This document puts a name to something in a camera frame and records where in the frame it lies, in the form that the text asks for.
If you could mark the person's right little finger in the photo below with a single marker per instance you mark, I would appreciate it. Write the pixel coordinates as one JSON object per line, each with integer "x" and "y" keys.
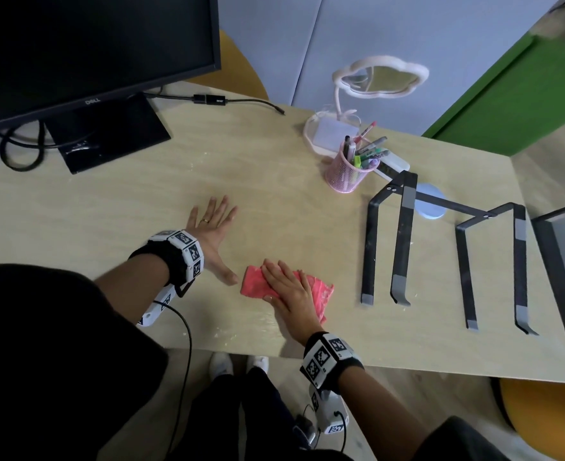
{"x": 307, "y": 286}

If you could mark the pink capped marker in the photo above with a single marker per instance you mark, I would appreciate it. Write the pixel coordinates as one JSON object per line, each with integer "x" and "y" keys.
{"x": 366, "y": 131}

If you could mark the grey marker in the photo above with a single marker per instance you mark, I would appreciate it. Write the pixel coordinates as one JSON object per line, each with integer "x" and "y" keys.
{"x": 374, "y": 144}

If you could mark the person's left middle finger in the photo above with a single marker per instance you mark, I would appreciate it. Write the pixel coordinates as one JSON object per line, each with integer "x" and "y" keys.
{"x": 221, "y": 209}

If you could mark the black marker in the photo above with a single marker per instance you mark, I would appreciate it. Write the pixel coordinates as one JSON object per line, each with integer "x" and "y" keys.
{"x": 346, "y": 147}

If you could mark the person's right forearm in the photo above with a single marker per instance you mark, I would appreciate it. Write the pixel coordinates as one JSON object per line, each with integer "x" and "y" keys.
{"x": 383, "y": 408}

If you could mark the light blue round coaster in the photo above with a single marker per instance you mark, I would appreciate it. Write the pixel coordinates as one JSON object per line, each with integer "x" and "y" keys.
{"x": 431, "y": 208}

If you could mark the black trousers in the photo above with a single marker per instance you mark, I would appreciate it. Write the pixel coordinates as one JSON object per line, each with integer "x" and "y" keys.
{"x": 244, "y": 417}

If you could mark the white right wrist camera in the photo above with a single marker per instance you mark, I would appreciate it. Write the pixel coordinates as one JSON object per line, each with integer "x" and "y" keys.
{"x": 329, "y": 412}

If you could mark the person's left forearm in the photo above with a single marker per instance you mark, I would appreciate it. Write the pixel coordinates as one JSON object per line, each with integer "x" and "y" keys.
{"x": 128, "y": 283}

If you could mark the wrist marker band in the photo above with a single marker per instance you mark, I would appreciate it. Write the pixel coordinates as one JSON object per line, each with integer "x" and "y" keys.
{"x": 328, "y": 357}
{"x": 184, "y": 256}

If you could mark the black computer monitor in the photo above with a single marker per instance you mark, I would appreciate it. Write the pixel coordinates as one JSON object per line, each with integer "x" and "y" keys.
{"x": 85, "y": 47}

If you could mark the person's right thumb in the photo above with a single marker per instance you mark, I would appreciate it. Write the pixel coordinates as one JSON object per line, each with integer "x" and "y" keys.
{"x": 271, "y": 298}

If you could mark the pink mesh pen holder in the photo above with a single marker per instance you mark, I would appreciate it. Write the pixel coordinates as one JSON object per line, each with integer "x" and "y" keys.
{"x": 345, "y": 177}

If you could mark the pink cleaning cloth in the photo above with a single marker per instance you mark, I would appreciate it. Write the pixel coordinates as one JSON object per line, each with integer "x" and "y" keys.
{"x": 323, "y": 295}

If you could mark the person's right hand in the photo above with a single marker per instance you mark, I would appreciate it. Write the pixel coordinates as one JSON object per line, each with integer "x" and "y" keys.
{"x": 293, "y": 302}

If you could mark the person's left hand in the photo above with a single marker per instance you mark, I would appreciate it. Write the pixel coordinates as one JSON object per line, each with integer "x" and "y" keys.
{"x": 210, "y": 235}

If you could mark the black monitor stand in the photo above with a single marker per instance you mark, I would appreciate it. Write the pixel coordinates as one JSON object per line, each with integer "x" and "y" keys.
{"x": 109, "y": 134}

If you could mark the white shoe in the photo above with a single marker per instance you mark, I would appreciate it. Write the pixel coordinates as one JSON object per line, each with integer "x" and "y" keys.
{"x": 258, "y": 363}
{"x": 220, "y": 364}

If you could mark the white cloud-shaped desk lamp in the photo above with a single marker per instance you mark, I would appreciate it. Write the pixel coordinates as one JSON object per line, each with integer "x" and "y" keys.
{"x": 383, "y": 80}

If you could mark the person's right middle finger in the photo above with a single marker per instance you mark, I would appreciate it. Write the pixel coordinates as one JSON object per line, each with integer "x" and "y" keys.
{"x": 283, "y": 275}

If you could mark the black shirt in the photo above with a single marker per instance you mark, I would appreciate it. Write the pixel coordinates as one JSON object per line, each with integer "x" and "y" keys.
{"x": 47, "y": 360}

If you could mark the right wrist marker band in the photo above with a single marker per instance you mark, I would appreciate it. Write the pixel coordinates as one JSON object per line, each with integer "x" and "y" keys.
{"x": 328, "y": 357}

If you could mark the green board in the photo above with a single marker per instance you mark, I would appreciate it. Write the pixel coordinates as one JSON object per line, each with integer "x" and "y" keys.
{"x": 518, "y": 95}

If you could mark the person's left little finger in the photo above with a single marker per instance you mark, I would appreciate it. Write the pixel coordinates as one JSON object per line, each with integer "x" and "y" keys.
{"x": 192, "y": 216}

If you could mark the left wrist marker band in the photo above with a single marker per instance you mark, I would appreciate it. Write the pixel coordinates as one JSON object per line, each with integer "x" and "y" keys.
{"x": 184, "y": 256}

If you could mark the person's left thumb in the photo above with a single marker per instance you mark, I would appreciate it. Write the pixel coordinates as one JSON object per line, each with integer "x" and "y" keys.
{"x": 226, "y": 271}

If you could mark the black metal laptop stand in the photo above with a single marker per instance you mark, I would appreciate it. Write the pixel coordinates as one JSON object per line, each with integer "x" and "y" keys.
{"x": 404, "y": 235}

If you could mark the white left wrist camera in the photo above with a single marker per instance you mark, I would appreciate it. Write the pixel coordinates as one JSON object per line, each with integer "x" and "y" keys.
{"x": 156, "y": 309}

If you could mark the yellow chair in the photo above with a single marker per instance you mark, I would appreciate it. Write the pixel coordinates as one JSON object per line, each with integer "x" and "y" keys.
{"x": 241, "y": 67}
{"x": 546, "y": 412}

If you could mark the purple marker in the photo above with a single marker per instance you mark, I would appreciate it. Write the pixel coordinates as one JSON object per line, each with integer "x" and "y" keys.
{"x": 370, "y": 163}

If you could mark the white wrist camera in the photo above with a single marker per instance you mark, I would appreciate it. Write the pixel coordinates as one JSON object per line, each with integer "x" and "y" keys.
{"x": 156, "y": 309}
{"x": 329, "y": 412}

